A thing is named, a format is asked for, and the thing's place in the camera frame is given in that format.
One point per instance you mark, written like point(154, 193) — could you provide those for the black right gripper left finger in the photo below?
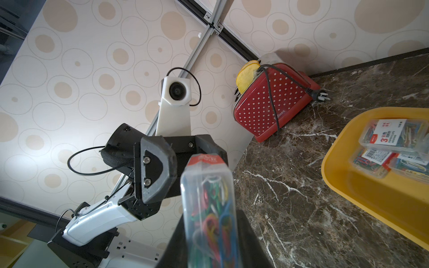
point(176, 253)

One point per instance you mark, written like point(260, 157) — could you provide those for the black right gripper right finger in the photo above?
point(252, 254)

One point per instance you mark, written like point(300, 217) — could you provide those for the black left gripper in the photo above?
point(159, 163)

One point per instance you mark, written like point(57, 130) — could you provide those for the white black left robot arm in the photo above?
point(91, 239)

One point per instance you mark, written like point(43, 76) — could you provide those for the yellow plastic storage tray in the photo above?
point(399, 202)

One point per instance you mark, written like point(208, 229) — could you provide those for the paper clip box barcode label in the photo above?
point(398, 135)

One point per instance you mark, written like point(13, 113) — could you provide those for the yellow toast slice right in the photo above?
point(246, 75)

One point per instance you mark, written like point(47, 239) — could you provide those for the red polka dot toaster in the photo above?
point(277, 94)

